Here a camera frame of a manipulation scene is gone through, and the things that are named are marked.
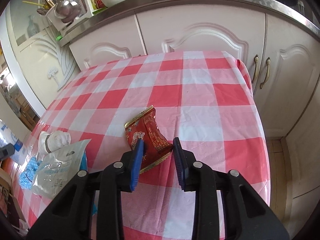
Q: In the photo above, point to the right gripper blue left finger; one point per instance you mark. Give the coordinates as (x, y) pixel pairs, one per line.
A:
(69, 215)

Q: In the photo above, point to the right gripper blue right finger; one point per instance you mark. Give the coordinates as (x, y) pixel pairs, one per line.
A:
(246, 214)

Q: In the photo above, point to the small white yogurt bottle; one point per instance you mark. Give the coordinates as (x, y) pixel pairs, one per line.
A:
(8, 137)

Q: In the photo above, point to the blue mesh cloth bundle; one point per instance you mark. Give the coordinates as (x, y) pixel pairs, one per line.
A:
(26, 177)

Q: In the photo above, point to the white cloth bundle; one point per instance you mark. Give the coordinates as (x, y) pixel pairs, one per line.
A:
(50, 142)

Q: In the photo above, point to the white wet wipes pack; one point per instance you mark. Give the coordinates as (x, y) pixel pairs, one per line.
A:
(58, 168)

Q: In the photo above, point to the red snack wrapper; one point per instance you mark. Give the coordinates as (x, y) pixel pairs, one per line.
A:
(156, 147)

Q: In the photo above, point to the white kitchen cabinets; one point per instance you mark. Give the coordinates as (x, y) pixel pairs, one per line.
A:
(281, 58)

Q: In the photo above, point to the frosted glass sliding door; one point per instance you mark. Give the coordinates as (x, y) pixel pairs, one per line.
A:
(40, 67)

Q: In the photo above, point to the steel ladle bowl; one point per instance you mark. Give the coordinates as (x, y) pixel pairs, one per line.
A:
(67, 11)

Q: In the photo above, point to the white dish rack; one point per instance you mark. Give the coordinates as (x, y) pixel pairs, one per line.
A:
(47, 10)

